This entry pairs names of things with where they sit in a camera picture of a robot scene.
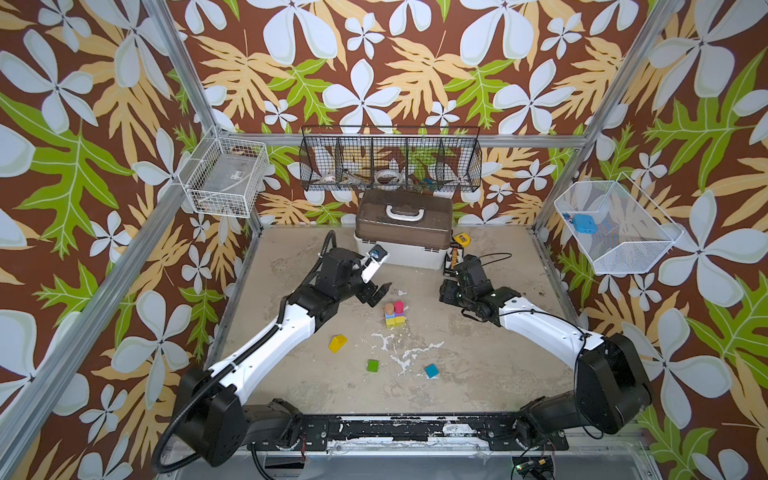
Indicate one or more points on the teal cube block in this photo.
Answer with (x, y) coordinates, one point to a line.
(431, 371)

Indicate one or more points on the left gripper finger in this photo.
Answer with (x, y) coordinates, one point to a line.
(379, 294)
(368, 294)

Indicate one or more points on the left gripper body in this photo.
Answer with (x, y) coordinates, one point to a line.
(351, 289)

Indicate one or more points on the white mesh basket right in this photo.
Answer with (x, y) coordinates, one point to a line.
(634, 232)

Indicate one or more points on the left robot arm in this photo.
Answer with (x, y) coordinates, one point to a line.
(209, 420)

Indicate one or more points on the black battery holder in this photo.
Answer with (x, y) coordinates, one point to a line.
(453, 257)

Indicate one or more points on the white wire basket left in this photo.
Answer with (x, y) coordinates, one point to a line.
(222, 176)

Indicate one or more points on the blue object in basket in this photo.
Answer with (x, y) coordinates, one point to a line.
(584, 224)

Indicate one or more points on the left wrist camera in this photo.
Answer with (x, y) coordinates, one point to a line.
(372, 262)

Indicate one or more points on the brown lid storage box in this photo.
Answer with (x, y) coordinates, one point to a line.
(414, 229)

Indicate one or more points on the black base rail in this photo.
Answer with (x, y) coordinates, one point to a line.
(318, 433)

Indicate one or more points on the black wire basket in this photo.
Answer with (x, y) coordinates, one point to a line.
(421, 159)

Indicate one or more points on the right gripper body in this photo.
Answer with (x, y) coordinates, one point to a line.
(453, 288)

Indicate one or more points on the green cube block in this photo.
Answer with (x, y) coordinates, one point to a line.
(372, 365)

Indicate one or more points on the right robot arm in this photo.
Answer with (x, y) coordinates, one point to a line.
(610, 384)

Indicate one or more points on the yellow wedge block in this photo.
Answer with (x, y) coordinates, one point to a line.
(337, 343)

